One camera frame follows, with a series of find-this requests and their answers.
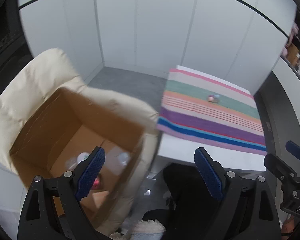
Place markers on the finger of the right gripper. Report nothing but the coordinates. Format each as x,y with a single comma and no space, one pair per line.
293,149
284,173

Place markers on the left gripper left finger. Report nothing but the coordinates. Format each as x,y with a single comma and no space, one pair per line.
52,207

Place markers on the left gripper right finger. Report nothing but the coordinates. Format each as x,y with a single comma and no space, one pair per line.
246,207

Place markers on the red gold tin can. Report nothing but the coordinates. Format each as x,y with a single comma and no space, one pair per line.
98,183

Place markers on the purple blue small tube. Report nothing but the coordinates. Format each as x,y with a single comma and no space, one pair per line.
215,98

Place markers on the round white tin lid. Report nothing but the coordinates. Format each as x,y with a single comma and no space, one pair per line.
82,157

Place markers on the clear contact lens case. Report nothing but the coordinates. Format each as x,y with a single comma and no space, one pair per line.
123,158

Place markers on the striped colourful towel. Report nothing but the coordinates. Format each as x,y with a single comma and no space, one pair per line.
233,123

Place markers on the white fluffy slipper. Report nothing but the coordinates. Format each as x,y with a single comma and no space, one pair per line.
143,230

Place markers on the brown cardboard shelf box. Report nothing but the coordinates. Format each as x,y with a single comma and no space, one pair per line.
292,53

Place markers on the cream padded chair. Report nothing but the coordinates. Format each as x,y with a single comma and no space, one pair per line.
37,81

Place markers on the pink plush toy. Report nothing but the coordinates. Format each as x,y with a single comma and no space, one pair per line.
294,31

